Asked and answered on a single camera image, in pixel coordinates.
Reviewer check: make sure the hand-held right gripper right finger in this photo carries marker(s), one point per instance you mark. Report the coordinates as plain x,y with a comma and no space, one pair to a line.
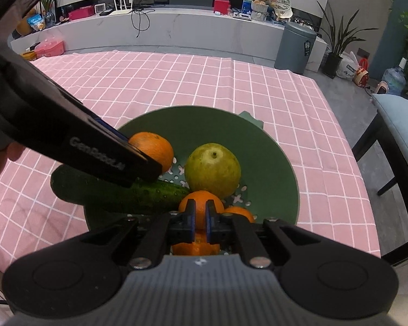
209,222

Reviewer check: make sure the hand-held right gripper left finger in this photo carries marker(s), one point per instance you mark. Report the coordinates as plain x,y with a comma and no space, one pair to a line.
191,220

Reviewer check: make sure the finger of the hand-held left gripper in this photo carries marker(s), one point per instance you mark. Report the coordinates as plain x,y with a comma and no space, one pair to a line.
144,166

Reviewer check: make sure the orange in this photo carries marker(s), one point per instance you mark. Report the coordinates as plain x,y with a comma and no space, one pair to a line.
195,248
200,200
156,149
241,213

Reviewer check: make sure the green cucumber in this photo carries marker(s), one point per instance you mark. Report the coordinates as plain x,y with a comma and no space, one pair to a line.
156,193

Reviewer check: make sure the yellow-green pear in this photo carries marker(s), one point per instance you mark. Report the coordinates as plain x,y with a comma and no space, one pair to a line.
212,173

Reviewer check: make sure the green colander bowl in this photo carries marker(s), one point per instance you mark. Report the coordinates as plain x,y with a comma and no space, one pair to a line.
265,163

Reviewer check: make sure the person's left hand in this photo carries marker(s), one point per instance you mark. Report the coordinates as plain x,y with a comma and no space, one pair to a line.
15,151

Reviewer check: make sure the orange cardboard box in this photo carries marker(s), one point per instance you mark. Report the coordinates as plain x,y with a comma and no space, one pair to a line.
29,55

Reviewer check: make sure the pink plastic basket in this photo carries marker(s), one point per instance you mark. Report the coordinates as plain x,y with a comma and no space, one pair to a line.
49,49

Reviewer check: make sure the gold vase with dried flowers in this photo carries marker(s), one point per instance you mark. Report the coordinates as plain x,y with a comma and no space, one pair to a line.
25,27

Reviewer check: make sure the blue snack packet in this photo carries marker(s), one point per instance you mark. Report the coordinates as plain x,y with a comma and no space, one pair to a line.
36,22

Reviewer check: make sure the green plant in glass vase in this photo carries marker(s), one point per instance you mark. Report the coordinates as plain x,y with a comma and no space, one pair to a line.
50,6

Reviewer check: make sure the pink checked tablecloth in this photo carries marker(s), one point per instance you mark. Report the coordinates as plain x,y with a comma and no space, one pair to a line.
190,81

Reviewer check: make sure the pink box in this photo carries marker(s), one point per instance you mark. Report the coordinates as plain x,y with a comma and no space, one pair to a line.
81,13

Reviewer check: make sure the small black box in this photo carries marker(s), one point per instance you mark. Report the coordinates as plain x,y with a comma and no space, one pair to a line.
106,13

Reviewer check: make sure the small white desk clock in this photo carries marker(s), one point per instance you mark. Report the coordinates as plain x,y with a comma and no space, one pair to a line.
99,7

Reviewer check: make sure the white router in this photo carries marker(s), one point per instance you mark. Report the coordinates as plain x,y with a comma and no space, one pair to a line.
120,12

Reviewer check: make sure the white marble television console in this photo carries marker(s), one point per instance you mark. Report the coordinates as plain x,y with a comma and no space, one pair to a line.
190,34

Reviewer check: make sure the red box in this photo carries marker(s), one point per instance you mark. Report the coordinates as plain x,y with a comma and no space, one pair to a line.
221,6

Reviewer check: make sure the kitchen scale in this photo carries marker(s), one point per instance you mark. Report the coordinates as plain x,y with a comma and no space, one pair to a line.
243,15

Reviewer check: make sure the grey trash bin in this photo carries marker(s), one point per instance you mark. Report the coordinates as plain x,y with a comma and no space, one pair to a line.
294,49

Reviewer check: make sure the white plastic bag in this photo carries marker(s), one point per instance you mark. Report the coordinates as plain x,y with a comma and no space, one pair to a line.
346,66

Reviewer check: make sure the red and white bag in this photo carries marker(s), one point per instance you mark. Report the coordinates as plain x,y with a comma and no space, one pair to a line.
361,74

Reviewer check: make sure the bench with blue cushion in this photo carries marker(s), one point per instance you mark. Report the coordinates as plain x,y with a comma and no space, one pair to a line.
404,125

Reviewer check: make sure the potted long-leaf plant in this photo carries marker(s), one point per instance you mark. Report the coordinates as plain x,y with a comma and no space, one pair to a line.
340,40

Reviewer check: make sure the large water bottle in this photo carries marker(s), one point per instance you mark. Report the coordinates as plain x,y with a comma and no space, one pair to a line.
394,79

